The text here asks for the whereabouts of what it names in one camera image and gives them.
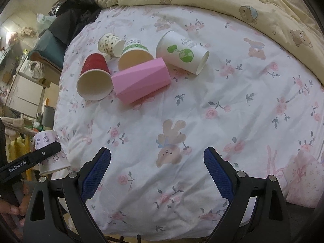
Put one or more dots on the pink faceted cup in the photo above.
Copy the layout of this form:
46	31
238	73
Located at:
141	81

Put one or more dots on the white cup green band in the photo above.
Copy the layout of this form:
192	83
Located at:
134	47

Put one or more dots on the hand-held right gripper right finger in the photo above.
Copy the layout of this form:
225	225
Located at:
217	172

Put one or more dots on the yellow cloth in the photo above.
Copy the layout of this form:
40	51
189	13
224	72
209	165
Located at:
17	149

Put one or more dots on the pink bow print pillow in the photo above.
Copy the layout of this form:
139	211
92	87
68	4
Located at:
303	182

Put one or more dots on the white cup with green globe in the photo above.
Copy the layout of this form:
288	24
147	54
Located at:
177	48

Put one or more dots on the floral white bedsheet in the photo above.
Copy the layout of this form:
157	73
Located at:
202	93

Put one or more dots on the white cabinet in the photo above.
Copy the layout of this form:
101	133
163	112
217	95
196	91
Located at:
22	91

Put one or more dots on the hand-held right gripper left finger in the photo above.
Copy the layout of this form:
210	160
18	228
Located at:
97	172

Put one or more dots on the purple print paper cup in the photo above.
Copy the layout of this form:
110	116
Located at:
46	138

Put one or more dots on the dark clothing pile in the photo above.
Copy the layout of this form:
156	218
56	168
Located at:
70	17

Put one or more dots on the clear plastic bag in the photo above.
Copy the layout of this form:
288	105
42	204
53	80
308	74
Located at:
44	20

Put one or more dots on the grey bin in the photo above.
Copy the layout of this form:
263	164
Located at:
48	117

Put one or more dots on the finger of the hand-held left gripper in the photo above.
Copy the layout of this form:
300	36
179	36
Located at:
33	158

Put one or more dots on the small cream patterned paper cup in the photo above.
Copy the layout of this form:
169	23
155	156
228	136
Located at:
107	43

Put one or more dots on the person's left hand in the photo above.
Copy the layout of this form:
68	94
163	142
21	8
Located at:
11	210

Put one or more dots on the teal cushion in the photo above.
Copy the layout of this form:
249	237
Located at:
48	45

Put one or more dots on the red paper cup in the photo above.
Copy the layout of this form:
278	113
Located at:
95	64

